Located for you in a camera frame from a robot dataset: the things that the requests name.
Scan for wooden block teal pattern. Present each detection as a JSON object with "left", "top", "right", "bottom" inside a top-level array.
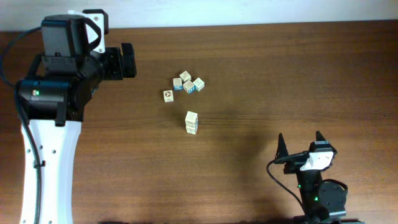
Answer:
[{"left": 193, "top": 78, "right": 205, "bottom": 91}]

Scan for wooden block green N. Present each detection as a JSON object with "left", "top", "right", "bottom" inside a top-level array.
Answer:
[{"left": 185, "top": 111, "right": 198, "bottom": 128}]

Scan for wooden block blue side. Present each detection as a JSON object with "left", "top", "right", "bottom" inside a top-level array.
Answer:
[{"left": 173, "top": 78, "right": 183, "bottom": 90}]

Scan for wooden block yellow letter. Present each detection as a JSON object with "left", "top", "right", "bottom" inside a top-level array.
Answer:
[{"left": 186, "top": 126, "right": 198, "bottom": 134}]

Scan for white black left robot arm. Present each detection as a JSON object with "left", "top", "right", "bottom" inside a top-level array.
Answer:
[{"left": 14, "top": 9, "right": 137, "bottom": 223}]

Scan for wooden block blue edge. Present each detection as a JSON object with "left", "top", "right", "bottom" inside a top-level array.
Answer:
[{"left": 183, "top": 80, "right": 195, "bottom": 94}]

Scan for wooden block top pattern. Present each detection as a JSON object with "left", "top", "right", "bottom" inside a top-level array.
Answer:
[{"left": 179, "top": 71, "right": 192, "bottom": 83}]

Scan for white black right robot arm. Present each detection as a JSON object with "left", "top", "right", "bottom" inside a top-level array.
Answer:
[{"left": 266, "top": 131, "right": 361, "bottom": 223}]

